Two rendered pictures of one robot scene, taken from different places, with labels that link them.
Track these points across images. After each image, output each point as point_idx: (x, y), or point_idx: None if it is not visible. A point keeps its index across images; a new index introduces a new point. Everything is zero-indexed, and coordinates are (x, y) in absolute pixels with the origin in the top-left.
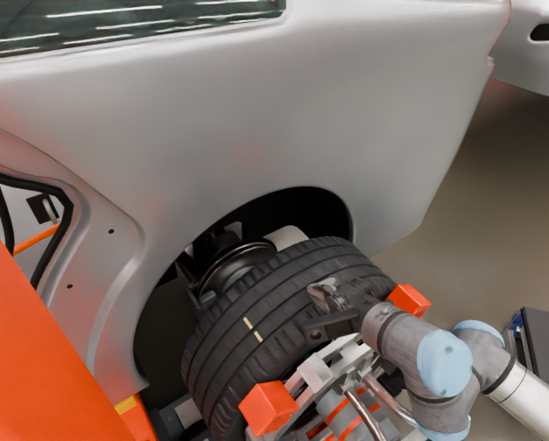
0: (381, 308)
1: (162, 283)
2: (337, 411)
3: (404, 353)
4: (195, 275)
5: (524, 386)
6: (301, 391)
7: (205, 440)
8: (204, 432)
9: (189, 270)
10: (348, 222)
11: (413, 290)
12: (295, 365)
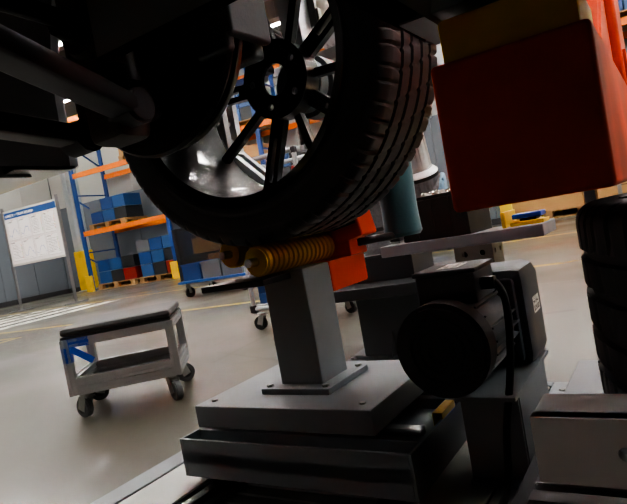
0: None
1: (162, 31)
2: (331, 60)
3: None
4: (107, 79)
5: None
6: (309, 131)
7: (442, 268)
8: (432, 271)
9: (91, 72)
10: (47, 41)
11: None
12: (299, 47)
